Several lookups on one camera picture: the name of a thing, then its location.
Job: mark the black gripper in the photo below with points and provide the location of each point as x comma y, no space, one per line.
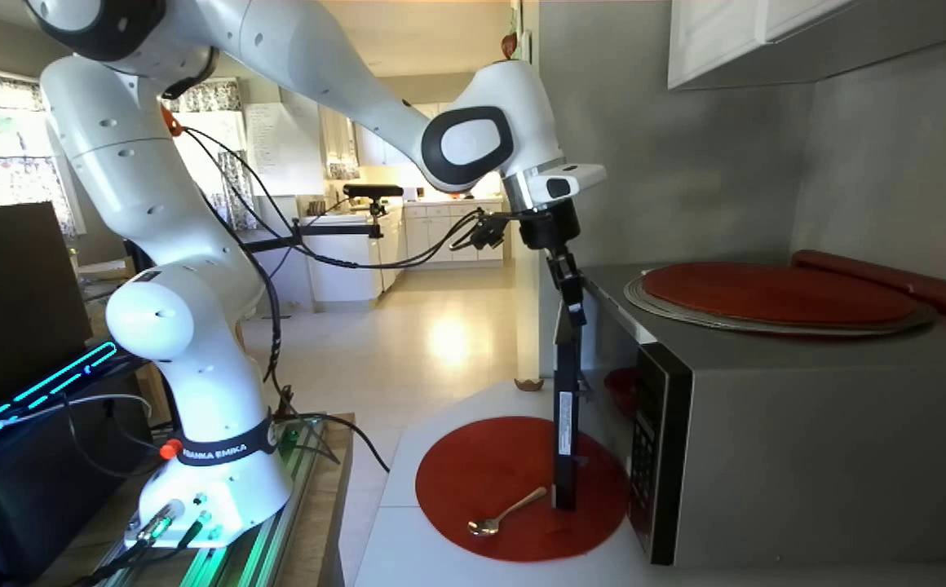
550,227

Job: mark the black microwave door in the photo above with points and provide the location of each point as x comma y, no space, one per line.
565,424

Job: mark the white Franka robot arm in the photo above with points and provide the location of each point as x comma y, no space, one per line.
197,411

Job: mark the grey microwave oven body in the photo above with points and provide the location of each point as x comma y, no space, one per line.
821,445

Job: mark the round red woven placemat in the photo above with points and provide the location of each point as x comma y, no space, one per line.
494,478

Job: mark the round red mat on tray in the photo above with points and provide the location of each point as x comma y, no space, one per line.
779,295

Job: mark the silver metal spoon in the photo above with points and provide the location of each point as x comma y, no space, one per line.
500,516

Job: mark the robot mounting table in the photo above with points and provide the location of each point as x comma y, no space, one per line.
299,511

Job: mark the red round plate high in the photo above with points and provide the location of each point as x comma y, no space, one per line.
924,321

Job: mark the black computer monitor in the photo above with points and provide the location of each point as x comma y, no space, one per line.
4,316

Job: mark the black case with LED strips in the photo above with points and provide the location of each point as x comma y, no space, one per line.
27,478

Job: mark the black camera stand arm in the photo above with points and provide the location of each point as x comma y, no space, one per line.
332,230

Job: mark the white wall cabinet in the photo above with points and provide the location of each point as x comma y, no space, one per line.
779,37

